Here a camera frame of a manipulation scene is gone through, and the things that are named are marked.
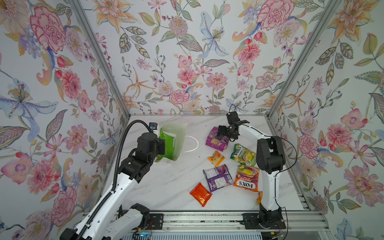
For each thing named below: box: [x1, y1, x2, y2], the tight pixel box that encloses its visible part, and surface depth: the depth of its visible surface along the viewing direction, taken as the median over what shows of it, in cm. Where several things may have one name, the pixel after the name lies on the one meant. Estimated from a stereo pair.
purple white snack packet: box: [203, 164, 235, 193], surface depth 88 cm
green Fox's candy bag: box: [230, 143, 257, 167], surface depth 98 cm
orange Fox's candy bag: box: [234, 165, 260, 192], surface depth 87 cm
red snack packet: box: [189, 182, 213, 208], surface depth 83 cm
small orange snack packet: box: [208, 150, 226, 168], surface depth 97 cm
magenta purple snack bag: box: [205, 126, 229, 152], surface depth 102 cm
